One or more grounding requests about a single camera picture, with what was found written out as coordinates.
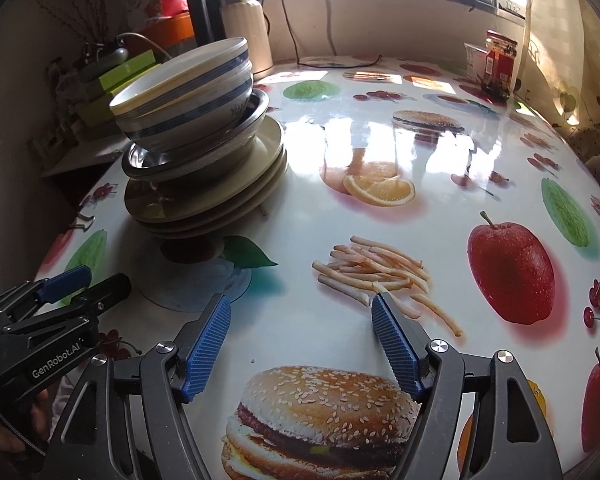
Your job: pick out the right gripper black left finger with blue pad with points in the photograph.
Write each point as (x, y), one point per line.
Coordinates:
(94, 438)

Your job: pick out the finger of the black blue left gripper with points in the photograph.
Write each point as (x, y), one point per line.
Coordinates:
(71, 294)

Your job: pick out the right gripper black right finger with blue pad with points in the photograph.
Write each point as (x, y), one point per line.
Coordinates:
(509, 438)

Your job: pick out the beige plate brown patch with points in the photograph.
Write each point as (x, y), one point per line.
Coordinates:
(191, 213)
(187, 197)

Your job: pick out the stainless steel bowl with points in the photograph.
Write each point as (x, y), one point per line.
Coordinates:
(203, 160)

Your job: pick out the white bowl blue stripes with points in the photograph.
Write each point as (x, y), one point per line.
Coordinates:
(213, 107)
(181, 75)

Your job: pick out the white bowl blue stripes top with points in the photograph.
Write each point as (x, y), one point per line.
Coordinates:
(181, 75)

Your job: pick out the beige plate bottom edge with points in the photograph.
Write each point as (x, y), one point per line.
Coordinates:
(234, 209)

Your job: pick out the person's left hand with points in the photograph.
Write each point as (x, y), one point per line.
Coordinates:
(14, 428)

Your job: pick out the grey oval device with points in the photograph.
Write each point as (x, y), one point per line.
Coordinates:
(102, 64)

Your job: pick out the lime green box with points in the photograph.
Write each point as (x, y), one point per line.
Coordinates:
(125, 71)

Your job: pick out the orange container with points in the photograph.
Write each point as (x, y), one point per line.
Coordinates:
(174, 34)

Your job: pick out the cream electric kettle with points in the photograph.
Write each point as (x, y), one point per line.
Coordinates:
(215, 20)

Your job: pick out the red sauce jar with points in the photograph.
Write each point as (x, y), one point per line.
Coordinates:
(499, 65)

